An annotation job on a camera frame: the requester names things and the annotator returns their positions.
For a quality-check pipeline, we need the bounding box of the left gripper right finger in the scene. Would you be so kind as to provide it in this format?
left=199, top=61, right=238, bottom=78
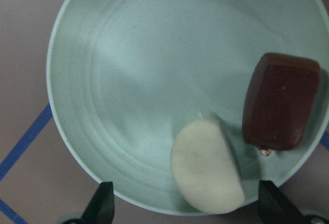
left=258, top=180, right=328, bottom=224

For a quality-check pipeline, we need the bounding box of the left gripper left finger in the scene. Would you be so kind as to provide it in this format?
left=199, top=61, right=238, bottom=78
left=63, top=182, right=115, bottom=224

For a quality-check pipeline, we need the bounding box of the white steamed bun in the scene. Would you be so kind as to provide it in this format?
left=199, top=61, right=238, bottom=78
left=170, top=116, right=245, bottom=214

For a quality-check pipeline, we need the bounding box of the light green bowl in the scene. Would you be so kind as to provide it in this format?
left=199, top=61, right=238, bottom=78
left=47, top=0, right=328, bottom=216

